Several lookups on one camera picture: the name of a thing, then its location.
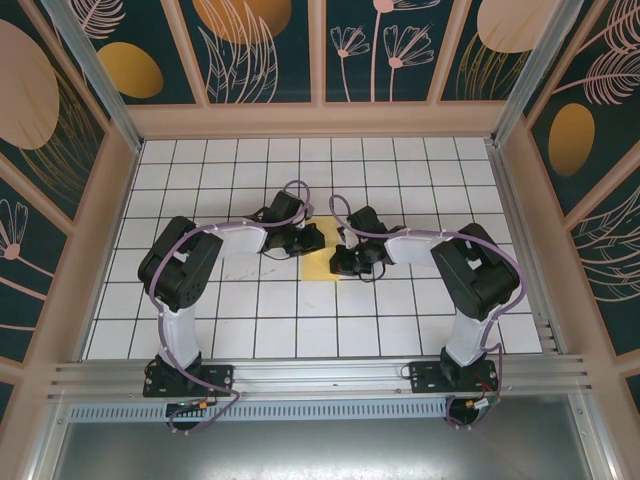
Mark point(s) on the long aluminium mounting rail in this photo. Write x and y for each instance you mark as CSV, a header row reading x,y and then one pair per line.
x,y
320,375

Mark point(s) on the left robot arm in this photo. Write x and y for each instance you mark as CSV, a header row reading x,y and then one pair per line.
x,y
180,335

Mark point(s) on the grey metal panel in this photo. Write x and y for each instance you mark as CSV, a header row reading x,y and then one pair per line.
x,y
320,450

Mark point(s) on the aluminium side rail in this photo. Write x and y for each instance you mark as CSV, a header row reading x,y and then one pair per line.
x,y
510,200

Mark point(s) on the aluminium frame post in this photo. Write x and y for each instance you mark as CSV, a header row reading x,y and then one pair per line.
x,y
98,75
527,75

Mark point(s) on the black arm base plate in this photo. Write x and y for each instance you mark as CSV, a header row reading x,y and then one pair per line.
x,y
220,377
425,377

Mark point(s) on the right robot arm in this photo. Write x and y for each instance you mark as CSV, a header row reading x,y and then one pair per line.
x,y
465,340

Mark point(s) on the yellow cloth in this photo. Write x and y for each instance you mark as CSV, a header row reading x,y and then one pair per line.
x,y
317,267

